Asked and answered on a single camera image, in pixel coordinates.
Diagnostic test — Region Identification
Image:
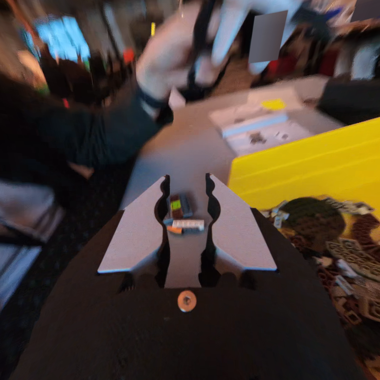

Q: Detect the pile of dark toy bricks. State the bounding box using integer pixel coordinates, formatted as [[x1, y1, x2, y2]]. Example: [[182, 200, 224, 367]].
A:
[[261, 196, 380, 380]]

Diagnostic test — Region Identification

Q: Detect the person's grey shirt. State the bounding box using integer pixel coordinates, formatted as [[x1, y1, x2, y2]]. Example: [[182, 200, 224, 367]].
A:
[[0, 181, 66, 309]]

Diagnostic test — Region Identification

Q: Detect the black perforated pad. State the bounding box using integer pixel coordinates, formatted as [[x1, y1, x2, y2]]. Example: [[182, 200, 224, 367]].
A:
[[0, 166, 134, 380]]

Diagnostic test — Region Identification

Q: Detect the person's left hand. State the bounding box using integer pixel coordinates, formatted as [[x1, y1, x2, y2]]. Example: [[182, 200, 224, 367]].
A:
[[135, 5, 200, 100]]

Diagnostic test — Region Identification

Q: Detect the black round studded plate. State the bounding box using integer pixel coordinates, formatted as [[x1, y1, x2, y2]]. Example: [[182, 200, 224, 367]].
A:
[[279, 197, 346, 253]]

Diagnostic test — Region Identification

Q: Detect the person's dark jacket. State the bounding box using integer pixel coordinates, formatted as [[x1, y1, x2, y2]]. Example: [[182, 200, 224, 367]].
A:
[[0, 74, 137, 208]]

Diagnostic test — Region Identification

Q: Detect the black strap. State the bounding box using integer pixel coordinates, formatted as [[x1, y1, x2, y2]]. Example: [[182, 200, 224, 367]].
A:
[[0, 220, 45, 247]]

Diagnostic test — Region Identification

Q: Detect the white upright sheet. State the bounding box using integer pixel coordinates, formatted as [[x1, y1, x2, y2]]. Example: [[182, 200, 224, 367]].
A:
[[169, 89, 187, 109]]

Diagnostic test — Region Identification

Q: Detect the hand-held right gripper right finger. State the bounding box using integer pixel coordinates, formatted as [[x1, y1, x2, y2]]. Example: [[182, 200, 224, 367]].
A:
[[205, 173, 278, 278]]

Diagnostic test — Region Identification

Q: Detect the person's left forearm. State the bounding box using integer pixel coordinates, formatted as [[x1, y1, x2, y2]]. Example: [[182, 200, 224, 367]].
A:
[[45, 86, 174, 170]]

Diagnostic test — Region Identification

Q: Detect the open instruction booklet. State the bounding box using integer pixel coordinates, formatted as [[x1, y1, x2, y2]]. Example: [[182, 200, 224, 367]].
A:
[[208, 89, 342, 156]]

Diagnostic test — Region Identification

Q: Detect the yellow paper sheet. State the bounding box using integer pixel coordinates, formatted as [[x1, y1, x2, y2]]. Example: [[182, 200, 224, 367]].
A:
[[261, 99, 287, 111]]

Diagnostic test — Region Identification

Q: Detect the black electronic box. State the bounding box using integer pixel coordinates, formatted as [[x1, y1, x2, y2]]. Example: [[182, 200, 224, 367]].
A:
[[316, 76, 380, 125]]

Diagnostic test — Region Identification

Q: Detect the grey brown toy brick model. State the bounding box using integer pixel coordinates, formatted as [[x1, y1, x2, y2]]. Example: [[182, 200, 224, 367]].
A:
[[169, 193, 194, 219]]

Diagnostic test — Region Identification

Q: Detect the dark wrist band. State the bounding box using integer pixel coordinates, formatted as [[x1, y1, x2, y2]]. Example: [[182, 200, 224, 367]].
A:
[[137, 86, 170, 119]]

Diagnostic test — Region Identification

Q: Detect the large yellow plastic bin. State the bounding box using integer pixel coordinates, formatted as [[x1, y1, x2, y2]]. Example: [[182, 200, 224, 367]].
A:
[[227, 117, 380, 380]]

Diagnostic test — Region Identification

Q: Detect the arched window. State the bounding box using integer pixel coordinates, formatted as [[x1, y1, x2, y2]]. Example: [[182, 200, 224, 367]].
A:
[[33, 16, 91, 61]]

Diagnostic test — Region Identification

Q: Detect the white and tan brick strip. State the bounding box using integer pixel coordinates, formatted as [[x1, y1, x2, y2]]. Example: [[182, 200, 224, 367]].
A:
[[163, 218, 205, 236]]

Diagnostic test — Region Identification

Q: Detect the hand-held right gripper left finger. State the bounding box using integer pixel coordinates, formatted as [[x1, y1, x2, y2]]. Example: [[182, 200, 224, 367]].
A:
[[97, 175, 171, 278]]

